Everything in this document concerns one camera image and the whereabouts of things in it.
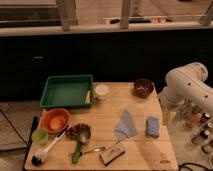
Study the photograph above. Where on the wooden table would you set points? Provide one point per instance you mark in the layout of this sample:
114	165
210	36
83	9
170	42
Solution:
142	153

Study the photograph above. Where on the white paper cup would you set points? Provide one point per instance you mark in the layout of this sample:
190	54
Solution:
101	91

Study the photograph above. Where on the metal spoon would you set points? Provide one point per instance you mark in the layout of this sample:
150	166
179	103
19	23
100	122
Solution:
90	151

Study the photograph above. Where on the wooden block brush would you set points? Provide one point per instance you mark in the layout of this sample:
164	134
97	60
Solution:
111	153

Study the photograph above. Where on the orange plastic bowl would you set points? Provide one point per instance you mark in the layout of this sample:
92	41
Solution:
55	120

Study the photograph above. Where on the white dish brush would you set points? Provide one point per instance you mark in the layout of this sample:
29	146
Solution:
41	154

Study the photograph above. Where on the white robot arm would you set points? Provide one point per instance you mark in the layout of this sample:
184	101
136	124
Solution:
187	83

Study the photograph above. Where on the blue sponge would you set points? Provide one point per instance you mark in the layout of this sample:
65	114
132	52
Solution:
152	127

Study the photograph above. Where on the green plastic tray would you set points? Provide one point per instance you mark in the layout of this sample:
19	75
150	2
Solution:
67	91

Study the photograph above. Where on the green handled metal scoop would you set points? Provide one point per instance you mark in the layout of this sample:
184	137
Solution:
82	139

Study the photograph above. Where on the dark red bowl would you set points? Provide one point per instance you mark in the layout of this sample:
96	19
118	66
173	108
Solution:
143	87

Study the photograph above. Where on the cream piece in tray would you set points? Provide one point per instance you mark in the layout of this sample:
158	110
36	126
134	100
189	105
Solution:
87	99

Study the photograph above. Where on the small green cup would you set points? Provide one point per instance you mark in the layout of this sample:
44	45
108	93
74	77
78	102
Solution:
40	136

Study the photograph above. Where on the light blue towel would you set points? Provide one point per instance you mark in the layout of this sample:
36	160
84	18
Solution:
125	128

